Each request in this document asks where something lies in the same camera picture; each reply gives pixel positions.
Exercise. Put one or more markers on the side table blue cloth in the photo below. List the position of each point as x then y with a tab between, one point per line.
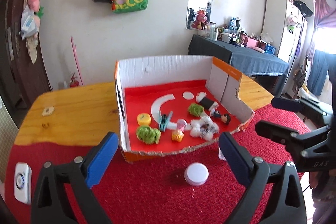
268	70

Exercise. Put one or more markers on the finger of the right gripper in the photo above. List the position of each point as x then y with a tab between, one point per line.
274	132
286	104

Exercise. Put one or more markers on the white round container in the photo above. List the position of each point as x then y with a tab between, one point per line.
196	174

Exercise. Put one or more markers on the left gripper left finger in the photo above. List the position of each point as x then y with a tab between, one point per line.
50	202

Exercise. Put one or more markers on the black white cloth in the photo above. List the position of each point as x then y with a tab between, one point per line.
206	102

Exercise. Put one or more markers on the white fluffy star plush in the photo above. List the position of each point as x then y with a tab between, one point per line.
204	128

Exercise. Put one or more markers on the dark wooden door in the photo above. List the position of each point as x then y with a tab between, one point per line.
30	77

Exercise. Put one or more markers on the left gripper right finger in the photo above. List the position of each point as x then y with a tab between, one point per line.
286	202

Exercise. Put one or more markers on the teal plastic clip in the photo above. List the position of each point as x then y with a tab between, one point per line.
164	120

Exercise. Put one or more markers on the orange cardboard box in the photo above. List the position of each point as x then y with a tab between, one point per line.
171	83

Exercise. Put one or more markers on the pink plush toy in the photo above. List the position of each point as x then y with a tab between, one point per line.
200	20

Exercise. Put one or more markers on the pink plush on door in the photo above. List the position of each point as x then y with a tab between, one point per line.
34	19

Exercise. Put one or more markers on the blue black figurine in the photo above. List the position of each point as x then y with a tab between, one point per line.
225	118

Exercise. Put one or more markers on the pink yellow doll figure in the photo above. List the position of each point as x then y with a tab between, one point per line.
178	133

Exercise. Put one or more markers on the white wardrobe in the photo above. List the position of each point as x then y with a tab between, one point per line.
284	24

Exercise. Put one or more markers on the red knitted table mat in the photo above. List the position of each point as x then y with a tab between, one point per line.
155	190

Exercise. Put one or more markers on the yellow round cap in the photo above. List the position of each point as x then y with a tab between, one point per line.
144	119

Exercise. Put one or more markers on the white phone device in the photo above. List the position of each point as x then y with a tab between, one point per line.
22	183

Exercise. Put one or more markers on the green scrunchie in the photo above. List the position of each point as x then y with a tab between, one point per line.
148	135
195	109

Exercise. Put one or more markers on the small cream tag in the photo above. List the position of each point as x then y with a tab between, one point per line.
48	111

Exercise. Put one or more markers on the pink stick by wall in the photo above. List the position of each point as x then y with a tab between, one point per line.
76	61

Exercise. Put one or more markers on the clear small plastic box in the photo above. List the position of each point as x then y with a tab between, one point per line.
221	156

